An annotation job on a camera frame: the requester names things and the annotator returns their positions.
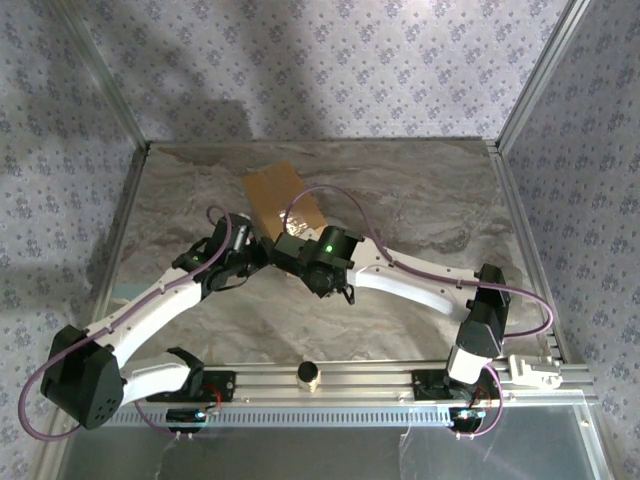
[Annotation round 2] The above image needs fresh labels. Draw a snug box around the black knob on cream base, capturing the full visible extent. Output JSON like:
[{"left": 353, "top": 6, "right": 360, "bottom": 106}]
[{"left": 296, "top": 360, "right": 321, "bottom": 394}]

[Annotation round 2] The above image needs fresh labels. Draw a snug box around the aluminium frame cross rail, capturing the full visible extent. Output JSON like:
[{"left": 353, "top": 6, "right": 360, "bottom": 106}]
[{"left": 53, "top": 363, "right": 599, "bottom": 407}]

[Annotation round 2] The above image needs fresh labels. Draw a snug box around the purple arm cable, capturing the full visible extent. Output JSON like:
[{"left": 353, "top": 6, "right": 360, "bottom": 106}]
[
  {"left": 290, "top": 184, "right": 555, "bottom": 341},
  {"left": 18, "top": 204, "right": 236, "bottom": 441}
]

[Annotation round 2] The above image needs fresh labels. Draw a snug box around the small black controller board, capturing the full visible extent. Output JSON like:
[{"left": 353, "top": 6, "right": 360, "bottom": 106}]
[
  {"left": 166, "top": 407, "right": 222, "bottom": 434},
  {"left": 447, "top": 406, "right": 489, "bottom": 432}
]

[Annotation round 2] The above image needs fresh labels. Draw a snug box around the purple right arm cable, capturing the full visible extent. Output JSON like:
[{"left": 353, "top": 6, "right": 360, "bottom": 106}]
[{"left": 290, "top": 184, "right": 555, "bottom": 341}]

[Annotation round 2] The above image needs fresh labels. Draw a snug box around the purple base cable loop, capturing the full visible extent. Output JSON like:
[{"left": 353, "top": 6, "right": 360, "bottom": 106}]
[
  {"left": 135, "top": 397, "right": 201, "bottom": 441},
  {"left": 452, "top": 367, "right": 509, "bottom": 441}
]

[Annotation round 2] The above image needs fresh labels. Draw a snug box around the aluminium frame post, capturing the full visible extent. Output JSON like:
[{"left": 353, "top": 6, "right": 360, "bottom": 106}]
[
  {"left": 493, "top": 0, "right": 595, "bottom": 152},
  {"left": 53, "top": 0, "right": 153, "bottom": 152}
]

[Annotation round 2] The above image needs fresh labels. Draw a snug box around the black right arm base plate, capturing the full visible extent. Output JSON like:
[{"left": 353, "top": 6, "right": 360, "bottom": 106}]
[{"left": 412, "top": 368, "right": 504, "bottom": 402}]

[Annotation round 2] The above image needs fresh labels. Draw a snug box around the grey metal panel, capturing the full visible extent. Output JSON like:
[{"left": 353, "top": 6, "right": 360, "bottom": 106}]
[{"left": 64, "top": 424, "right": 601, "bottom": 480}]

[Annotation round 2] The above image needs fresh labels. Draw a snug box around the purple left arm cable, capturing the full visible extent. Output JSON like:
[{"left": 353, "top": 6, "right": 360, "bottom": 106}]
[{"left": 18, "top": 204, "right": 236, "bottom": 441}]

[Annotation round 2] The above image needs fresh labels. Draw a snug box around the aluminium frame side rail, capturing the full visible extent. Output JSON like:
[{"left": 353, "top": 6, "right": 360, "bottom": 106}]
[
  {"left": 484, "top": 141, "right": 601, "bottom": 401},
  {"left": 74, "top": 144, "right": 152, "bottom": 371}
]

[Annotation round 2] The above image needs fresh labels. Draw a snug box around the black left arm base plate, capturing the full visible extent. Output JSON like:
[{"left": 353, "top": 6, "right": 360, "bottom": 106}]
[{"left": 144, "top": 372, "right": 237, "bottom": 404}]

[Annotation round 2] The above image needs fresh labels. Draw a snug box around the light blue sheet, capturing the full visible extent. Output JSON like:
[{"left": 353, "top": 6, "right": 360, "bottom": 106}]
[{"left": 112, "top": 283, "right": 151, "bottom": 302}]

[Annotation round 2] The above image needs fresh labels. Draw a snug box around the brown cardboard express box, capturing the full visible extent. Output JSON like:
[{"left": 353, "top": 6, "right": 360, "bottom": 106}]
[{"left": 241, "top": 159, "right": 329, "bottom": 279}]

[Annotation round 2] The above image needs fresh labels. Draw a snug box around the marble patterned table cover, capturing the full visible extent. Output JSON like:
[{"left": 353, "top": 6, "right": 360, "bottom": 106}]
[{"left": 94, "top": 139, "right": 556, "bottom": 369}]

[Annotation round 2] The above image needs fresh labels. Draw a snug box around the grey slotted cable duct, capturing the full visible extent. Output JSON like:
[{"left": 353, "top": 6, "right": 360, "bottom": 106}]
[{"left": 74, "top": 405, "right": 454, "bottom": 427}]

